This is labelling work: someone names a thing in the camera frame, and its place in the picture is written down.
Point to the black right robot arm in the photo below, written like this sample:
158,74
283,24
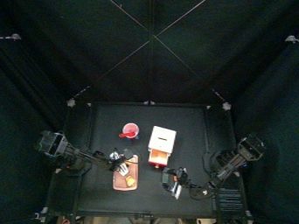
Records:
230,163

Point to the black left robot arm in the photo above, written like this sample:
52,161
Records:
74,153

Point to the yellow toy squash half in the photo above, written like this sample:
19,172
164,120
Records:
130,181

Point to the orange drawer with red knob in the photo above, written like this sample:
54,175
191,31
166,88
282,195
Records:
159,159

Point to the white drawer cabinet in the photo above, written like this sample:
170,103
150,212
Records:
163,139

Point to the pink cutting board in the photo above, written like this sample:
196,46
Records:
127,180

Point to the red measuring cup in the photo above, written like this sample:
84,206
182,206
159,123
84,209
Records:
130,130

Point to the black panel with white print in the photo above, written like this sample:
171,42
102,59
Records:
230,200

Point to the grey frame corner bracket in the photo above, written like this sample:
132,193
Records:
291,38
226,106
71,102
15,37
148,102

